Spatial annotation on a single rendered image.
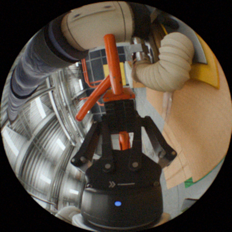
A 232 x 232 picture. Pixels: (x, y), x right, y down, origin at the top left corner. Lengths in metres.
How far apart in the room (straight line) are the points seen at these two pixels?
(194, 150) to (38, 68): 0.35
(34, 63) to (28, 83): 0.10
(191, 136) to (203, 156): 0.05
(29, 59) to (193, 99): 0.33
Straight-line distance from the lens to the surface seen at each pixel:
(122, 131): 0.17
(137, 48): 0.17
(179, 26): 0.15
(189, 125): 0.16
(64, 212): 0.64
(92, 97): 0.18
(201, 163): 0.16
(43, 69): 0.23
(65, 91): 5.83
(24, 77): 0.29
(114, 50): 0.15
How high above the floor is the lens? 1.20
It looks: 6 degrees up
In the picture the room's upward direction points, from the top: 96 degrees counter-clockwise
